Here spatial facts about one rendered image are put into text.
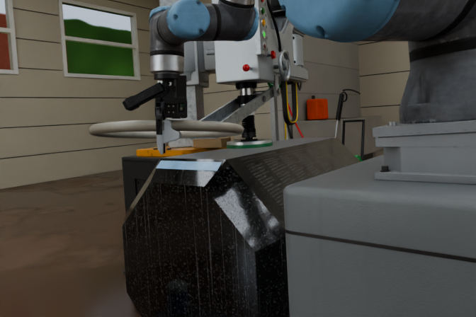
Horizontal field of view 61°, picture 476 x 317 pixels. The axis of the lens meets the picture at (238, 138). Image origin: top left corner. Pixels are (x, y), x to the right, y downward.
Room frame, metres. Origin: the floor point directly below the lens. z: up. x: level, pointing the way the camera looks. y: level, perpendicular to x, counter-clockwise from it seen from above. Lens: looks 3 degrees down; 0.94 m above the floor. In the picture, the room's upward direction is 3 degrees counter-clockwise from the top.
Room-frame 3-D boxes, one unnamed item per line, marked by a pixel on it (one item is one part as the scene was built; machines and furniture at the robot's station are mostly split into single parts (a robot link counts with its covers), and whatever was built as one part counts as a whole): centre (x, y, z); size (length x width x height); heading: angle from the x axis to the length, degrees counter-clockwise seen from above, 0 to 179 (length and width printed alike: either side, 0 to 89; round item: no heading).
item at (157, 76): (1.08, 0.17, 1.01); 0.09 x 0.08 x 0.12; 95
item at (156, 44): (1.08, 0.17, 1.18); 0.10 x 0.09 x 0.12; 29
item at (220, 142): (2.33, 0.15, 0.81); 0.20 x 0.10 x 0.05; 59
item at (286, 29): (2.25, -0.23, 1.28); 0.74 x 0.23 x 0.49; 155
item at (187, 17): (0.99, 0.11, 1.18); 0.12 x 0.12 x 0.09; 29
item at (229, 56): (1.97, -0.09, 1.30); 0.36 x 0.22 x 0.45; 155
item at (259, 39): (1.78, -0.13, 1.35); 0.08 x 0.03 x 0.28; 155
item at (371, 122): (5.04, -1.29, 0.43); 1.30 x 0.62 x 0.86; 142
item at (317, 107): (5.08, -1.05, 1.00); 0.50 x 0.22 x 0.33; 142
